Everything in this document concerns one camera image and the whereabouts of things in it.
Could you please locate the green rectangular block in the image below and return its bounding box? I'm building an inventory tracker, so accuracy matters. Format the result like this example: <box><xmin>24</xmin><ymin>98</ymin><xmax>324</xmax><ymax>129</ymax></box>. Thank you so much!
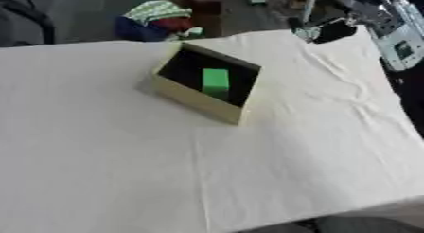
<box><xmin>200</xmin><ymin>67</ymin><xmax>232</xmax><ymax>101</ymax></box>

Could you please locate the tan cardboard box black inside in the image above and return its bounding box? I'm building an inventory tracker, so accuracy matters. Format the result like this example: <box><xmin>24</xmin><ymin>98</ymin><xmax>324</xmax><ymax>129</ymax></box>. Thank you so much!
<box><xmin>149</xmin><ymin>41</ymin><xmax>264</xmax><ymax>126</ymax></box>

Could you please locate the black chair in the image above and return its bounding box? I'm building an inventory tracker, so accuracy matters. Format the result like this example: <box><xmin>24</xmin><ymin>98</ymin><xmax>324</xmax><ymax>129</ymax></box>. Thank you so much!
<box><xmin>0</xmin><ymin>0</ymin><xmax>57</xmax><ymax>47</ymax></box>

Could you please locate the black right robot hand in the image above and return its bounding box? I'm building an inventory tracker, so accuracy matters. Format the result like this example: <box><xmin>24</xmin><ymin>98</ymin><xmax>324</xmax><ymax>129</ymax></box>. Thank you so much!
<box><xmin>286</xmin><ymin>16</ymin><xmax>360</xmax><ymax>45</ymax></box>

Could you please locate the pile of coloured cloths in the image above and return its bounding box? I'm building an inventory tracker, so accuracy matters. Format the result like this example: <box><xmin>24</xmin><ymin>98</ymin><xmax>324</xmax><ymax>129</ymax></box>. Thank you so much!
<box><xmin>113</xmin><ymin>0</ymin><xmax>205</xmax><ymax>43</ymax></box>

